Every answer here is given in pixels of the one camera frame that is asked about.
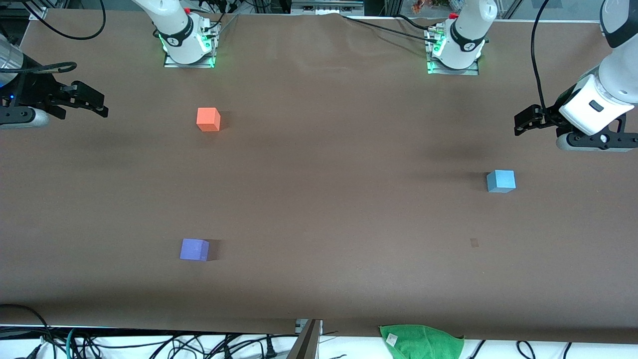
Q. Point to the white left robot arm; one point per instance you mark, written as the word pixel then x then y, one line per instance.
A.
pixel 468 30

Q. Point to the green microfibre cloth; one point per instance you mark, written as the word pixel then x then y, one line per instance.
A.
pixel 421 343

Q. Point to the grey metal rack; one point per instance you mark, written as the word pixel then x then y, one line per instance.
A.
pixel 326 6

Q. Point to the orange foam block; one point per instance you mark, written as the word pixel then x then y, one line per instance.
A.
pixel 207 118

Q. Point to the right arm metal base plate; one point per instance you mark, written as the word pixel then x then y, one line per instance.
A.
pixel 172 63

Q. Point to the light blue foam block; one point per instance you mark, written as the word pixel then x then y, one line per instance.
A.
pixel 500 180

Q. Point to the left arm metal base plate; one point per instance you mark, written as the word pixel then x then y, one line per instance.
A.
pixel 473 72

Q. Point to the aluminium corner bracket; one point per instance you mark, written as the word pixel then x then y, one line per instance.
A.
pixel 37 13

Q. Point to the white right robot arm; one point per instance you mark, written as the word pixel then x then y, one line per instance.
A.
pixel 174 25

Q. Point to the purple foam block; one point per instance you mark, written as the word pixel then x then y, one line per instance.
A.
pixel 193 249

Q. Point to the brown paper table cover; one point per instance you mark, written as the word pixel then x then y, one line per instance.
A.
pixel 349 224

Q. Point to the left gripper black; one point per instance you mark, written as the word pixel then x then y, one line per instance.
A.
pixel 552 116

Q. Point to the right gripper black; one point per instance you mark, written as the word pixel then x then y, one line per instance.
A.
pixel 41 91

